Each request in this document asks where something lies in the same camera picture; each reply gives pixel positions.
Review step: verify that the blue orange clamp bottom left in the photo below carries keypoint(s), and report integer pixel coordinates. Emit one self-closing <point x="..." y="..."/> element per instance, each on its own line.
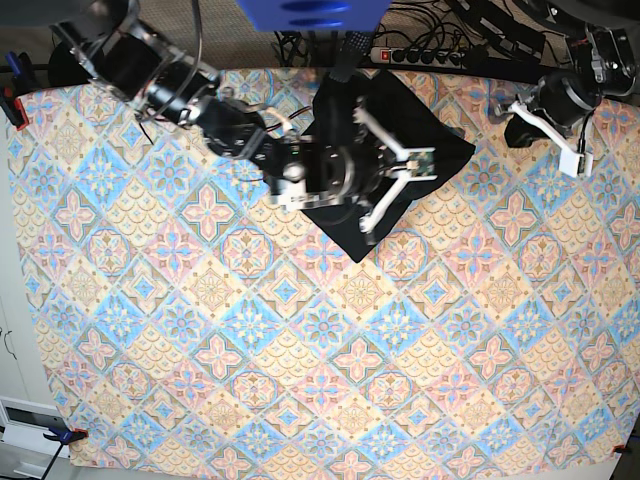
<point x="65" y="436"/>

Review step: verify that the patterned colourful tablecloth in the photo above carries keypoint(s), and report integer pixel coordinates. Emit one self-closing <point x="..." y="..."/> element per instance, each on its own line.
<point x="193" y="328"/>

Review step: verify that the orange clamp bottom right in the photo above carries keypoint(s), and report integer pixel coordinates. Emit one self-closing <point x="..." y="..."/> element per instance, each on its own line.
<point x="622" y="449"/>

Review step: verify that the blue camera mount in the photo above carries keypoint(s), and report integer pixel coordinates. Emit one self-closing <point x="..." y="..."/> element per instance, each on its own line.
<point x="314" y="15"/>

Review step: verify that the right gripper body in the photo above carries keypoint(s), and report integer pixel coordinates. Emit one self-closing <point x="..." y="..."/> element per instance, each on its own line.
<point x="349" y="172"/>

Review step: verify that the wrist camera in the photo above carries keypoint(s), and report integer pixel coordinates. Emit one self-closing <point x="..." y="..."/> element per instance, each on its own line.
<point x="575" y="164"/>
<point x="420" y="163"/>

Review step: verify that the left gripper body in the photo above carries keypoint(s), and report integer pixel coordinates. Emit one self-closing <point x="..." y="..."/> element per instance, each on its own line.
<point x="563" y="99"/>

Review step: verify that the white power strip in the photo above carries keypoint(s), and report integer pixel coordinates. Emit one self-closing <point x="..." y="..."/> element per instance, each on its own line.
<point x="417" y="57"/>

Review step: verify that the blue clamp top left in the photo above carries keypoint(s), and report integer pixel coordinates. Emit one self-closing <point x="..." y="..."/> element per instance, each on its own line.
<point x="24" y="77"/>

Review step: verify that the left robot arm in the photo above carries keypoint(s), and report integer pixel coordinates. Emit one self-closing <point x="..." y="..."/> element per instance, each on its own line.
<point x="603" y="42"/>

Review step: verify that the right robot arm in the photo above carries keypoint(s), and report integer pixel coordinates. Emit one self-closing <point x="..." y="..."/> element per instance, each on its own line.
<point x="141" y="67"/>

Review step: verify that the black T-shirt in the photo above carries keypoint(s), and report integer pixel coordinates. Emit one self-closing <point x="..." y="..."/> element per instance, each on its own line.
<point x="410" y="121"/>

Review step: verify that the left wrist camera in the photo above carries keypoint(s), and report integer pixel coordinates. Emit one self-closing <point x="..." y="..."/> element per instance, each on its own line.
<point x="575" y="164"/>

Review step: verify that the white cabinet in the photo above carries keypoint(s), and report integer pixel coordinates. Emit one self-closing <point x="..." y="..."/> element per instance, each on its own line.
<point x="23" y="380"/>

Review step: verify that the orange black clamp left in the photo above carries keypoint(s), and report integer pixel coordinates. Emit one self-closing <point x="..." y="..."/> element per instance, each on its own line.
<point x="13" y="109"/>

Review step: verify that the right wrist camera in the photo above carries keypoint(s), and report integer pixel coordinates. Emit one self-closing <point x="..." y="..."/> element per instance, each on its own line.
<point x="420" y="163"/>

